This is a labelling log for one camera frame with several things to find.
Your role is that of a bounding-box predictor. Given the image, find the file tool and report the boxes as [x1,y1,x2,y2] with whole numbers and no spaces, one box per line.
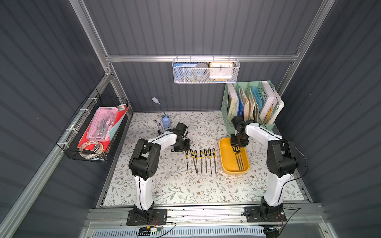
[199,149,203,175]
[212,148,217,174]
[203,148,208,174]
[185,150,189,174]
[208,148,212,175]
[194,150,198,175]
[190,149,198,175]

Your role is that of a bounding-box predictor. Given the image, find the yellow storage tray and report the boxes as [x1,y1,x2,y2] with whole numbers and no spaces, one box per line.
[219,137,250,175]

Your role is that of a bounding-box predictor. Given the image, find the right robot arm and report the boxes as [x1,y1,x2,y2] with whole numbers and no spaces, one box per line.
[231,116,299,220]

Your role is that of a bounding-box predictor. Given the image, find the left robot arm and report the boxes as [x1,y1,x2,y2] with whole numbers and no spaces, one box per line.
[129,123,190,219]

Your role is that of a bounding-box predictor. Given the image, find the file tools in tray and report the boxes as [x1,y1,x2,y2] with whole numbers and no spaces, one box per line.
[232,146,245,171]

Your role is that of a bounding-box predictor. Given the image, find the green file organizer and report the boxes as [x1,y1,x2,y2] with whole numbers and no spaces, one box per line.
[221,81,284,135]

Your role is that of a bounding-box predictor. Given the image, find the blue box in basket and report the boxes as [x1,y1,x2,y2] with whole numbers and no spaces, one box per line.
[173,62,197,82]

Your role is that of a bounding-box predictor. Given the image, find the pink plastic tool case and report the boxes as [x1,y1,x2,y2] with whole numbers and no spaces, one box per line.
[86,107,118,142]

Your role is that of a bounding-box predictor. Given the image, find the black marker pen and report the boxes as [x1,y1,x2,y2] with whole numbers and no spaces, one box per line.
[154,120,162,135]

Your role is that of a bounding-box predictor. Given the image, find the white book in organizer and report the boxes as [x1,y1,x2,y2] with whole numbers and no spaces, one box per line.
[260,81,278,124]

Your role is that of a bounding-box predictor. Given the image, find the yellow white clock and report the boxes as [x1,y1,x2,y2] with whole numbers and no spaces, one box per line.
[209,62,234,80]

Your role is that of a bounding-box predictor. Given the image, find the grey tape roll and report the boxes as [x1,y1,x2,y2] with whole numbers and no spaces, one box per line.
[193,63,209,82]

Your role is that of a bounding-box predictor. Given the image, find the red folder in basket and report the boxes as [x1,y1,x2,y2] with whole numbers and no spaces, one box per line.
[77,104,129,153]

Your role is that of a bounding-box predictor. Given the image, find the white wire hanging basket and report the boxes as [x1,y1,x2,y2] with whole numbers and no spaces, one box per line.
[172,58,241,84]

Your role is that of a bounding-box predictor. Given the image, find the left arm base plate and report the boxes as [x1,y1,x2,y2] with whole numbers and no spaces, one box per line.
[126,209,168,226]

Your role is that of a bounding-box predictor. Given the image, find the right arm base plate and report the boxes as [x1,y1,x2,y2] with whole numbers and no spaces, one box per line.
[243,206,287,222]

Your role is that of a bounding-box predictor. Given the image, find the black wire side basket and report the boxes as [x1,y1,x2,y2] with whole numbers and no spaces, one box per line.
[57,89,130,163]

